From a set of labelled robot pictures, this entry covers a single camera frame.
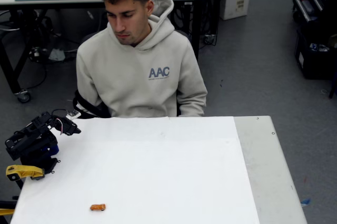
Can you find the small orange toy piece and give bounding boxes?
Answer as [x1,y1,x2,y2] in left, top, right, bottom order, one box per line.
[90,203,107,212]

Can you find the small white circuit board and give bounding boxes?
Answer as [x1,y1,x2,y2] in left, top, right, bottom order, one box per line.
[66,110,82,120]

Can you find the grey caster wheel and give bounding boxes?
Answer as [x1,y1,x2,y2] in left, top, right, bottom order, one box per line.
[16,89,32,104]

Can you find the yellow table clamp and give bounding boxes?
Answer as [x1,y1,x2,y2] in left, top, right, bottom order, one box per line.
[6,164,46,182]

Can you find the large white paper sheet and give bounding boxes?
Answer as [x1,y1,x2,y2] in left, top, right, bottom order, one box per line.
[9,116,261,224]

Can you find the man in beige hoodie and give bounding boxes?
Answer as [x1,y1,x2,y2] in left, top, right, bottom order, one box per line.
[75,0,209,119]

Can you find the yellow and black clamp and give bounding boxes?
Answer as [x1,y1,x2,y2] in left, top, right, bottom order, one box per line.
[0,200,17,216]

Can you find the black storage bin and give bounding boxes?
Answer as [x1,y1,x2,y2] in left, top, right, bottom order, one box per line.
[294,26,337,80]

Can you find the red and white wires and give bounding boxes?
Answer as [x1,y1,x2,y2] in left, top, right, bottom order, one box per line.
[55,119,66,135]

